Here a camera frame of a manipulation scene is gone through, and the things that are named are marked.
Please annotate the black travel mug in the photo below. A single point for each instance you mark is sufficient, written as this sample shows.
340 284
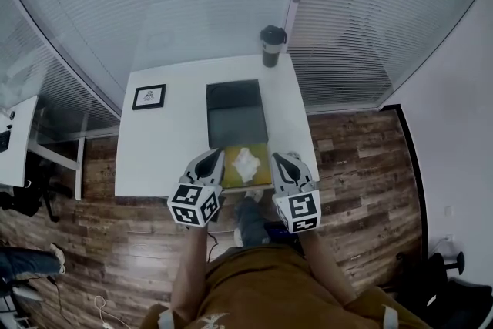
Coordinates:
272 46

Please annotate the dark blue floor object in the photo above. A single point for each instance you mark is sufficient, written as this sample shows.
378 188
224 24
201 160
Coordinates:
279 235

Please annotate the black chair with armrest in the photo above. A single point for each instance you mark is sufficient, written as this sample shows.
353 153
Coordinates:
458 296

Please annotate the black device on desk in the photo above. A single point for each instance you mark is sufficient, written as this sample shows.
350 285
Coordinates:
4 141

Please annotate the person's brown shirt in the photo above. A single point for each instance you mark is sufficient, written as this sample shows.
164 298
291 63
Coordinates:
269 289

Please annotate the person's right forearm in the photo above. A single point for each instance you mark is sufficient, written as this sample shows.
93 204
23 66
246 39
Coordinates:
327 269

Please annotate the white side desk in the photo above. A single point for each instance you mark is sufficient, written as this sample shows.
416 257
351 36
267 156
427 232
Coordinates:
17 150

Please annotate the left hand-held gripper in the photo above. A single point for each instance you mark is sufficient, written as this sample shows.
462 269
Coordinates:
192 204

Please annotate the person's jeans leg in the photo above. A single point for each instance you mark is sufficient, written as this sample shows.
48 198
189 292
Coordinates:
252 221

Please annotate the person's left forearm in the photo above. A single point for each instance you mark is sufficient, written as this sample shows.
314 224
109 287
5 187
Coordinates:
190 273

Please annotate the black office chair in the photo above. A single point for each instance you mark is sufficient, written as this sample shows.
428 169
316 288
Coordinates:
34 196

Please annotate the white paper item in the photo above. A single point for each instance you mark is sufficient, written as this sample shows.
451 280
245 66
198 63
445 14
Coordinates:
245 164

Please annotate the yellow-green mat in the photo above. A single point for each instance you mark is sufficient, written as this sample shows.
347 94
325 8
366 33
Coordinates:
262 173

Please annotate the black box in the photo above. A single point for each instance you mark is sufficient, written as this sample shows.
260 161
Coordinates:
235 115

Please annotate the black framed picture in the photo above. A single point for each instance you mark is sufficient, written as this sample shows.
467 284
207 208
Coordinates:
149 96

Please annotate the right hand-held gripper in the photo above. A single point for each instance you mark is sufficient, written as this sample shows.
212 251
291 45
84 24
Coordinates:
298 206

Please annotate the person's white shoe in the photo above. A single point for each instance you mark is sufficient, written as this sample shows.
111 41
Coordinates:
238 238
254 193

